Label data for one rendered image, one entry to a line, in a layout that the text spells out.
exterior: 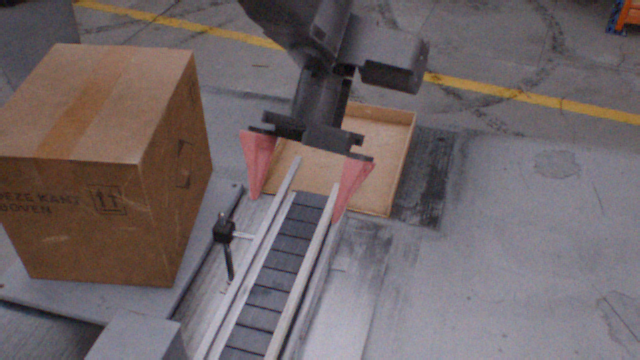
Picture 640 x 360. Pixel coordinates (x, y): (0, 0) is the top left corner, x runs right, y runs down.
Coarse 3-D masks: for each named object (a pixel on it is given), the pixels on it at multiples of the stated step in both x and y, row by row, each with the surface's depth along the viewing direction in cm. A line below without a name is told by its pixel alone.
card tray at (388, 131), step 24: (360, 120) 133; (384, 120) 133; (408, 120) 131; (288, 144) 127; (384, 144) 127; (408, 144) 124; (288, 168) 121; (312, 168) 121; (336, 168) 121; (384, 168) 121; (264, 192) 116; (288, 192) 116; (360, 192) 116; (384, 192) 116; (384, 216) 111
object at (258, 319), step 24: (312, 192) 109; (288, 216) 105; (312, 216) 105; (288, 240) 100; (264, 264) 96; (288, 264) 96; (264, 288) 93; (288, 288) 93; (240, 312) 89; (264, 312) 90; (240, 336) 86; (264, 336) 86; (288, 336) 89
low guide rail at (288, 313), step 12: (336, 192) 104; (324, 216) 100; (324, 228) 98; (312, 240) 96; (312, 252) 94; (312, 264) 94; (300, 276) 90; (300, 288) 89; (288, 300) 87; (288, 312) 85; (288, 324) 85; (276, 336) 82; (276, 348) 81
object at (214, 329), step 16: (288, 176) 100; (272, 208) 94; (256, 240) 89; (256, 256) 89; (240, 272) 85; (240, 288) 84; (224, 304) 81; (224, 320) 80; (208, 336) 77; (208, 352) 76
